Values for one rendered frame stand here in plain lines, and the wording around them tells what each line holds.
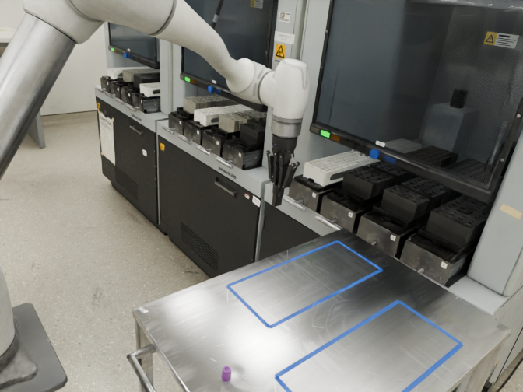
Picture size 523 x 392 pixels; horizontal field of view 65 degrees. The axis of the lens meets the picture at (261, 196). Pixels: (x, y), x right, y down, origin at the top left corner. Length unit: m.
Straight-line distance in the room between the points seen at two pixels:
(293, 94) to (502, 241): 0.65
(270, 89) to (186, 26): 0.38
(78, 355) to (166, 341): 1.17
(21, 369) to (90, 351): 1.01
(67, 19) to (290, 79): 0.55
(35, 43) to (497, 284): 1.18
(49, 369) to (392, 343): 0.65
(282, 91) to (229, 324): 0.65
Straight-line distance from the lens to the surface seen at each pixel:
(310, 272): 0.95
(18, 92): 0.93
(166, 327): 0.79
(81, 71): 4.63
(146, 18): 0.83
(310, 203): 1.38
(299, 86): 1.15
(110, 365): 1.85
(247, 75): 1.22
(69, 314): 2.11
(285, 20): 1.52
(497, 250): 1.19
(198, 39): 0.92
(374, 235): 1.25
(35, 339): 1.00
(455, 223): 1.20
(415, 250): 1.19
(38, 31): 0.94
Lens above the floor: 1.38
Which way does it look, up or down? 26 degrees down
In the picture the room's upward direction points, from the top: 6 degrees clockwise
